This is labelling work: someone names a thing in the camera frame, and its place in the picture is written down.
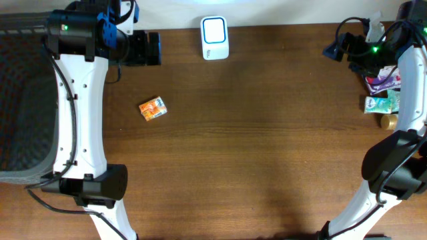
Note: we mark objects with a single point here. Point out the orange tissue pack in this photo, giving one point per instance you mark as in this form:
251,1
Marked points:
153,108

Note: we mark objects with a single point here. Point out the white barcode scanner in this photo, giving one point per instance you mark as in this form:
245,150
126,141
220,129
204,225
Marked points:
214,38

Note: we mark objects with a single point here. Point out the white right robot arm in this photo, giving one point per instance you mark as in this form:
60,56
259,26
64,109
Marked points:
395,168

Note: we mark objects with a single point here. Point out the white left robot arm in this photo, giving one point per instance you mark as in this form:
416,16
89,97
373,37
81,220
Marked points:
81,42

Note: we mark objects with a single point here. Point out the mint green wipes pack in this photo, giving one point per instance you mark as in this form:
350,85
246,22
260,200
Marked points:
394,98

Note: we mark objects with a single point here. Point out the white cream tube gold cap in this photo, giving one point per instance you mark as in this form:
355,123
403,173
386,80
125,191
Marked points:
389,122

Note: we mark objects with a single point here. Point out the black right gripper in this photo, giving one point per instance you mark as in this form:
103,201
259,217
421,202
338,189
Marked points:
358,42

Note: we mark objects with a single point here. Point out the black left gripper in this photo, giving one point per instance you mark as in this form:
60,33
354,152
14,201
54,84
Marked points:
141,56

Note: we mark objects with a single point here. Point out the small teal tissue pack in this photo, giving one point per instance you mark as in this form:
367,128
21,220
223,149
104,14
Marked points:
377,105

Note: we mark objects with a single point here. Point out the dark grey plastic basket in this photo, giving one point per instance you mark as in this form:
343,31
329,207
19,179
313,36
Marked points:
29,117

